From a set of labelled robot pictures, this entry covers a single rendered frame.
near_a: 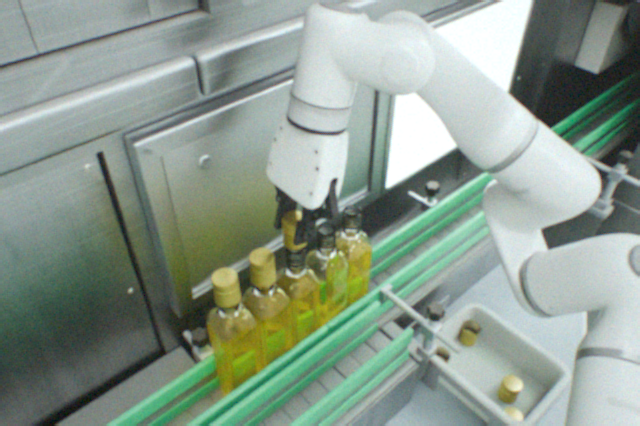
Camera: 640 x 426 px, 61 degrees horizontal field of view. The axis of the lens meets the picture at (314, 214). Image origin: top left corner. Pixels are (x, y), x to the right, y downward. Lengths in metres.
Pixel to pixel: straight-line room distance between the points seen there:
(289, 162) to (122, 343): 0.44
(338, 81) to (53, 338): 0.54
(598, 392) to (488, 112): 0.33
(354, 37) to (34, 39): 0.33
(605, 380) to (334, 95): 0.43
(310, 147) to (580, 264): 0.34
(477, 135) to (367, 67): 0.16
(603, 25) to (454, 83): 0.98
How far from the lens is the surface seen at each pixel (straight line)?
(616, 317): 0.70
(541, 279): 0.73
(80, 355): 0.92
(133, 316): 0.92
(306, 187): 0.67
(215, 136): 0.76
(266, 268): 0.73
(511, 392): 1.08
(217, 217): 0.83
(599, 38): 1.67
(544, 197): 0.69
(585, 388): 0.68
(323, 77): 0.62
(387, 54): 0.59
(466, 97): 0.70
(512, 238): 0.76
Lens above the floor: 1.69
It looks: 42 degrees down
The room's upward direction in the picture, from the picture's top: straight up
